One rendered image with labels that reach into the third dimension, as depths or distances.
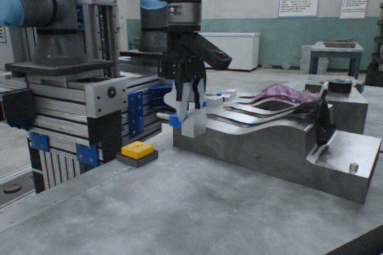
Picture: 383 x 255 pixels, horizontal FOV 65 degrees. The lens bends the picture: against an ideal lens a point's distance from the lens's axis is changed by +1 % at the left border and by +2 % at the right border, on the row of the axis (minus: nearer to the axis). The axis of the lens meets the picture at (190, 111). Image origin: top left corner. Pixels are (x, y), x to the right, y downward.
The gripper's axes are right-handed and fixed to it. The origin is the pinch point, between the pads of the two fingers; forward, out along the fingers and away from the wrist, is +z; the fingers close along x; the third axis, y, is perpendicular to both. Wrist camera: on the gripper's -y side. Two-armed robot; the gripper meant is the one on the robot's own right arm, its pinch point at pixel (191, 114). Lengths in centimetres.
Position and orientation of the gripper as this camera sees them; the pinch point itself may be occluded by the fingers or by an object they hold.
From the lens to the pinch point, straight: 69.0
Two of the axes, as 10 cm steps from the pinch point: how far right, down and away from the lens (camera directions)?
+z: 0.0, 9.6, 2.8
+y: -8.1, -1.7, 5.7
